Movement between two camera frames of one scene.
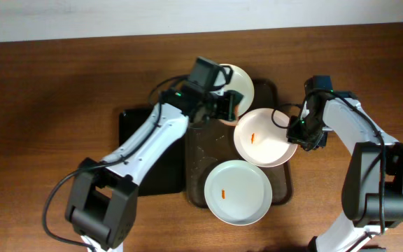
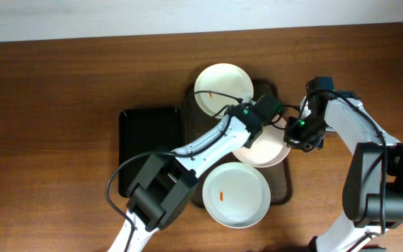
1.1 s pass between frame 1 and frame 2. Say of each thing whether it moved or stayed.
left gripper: moved
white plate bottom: stayed
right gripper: stayed
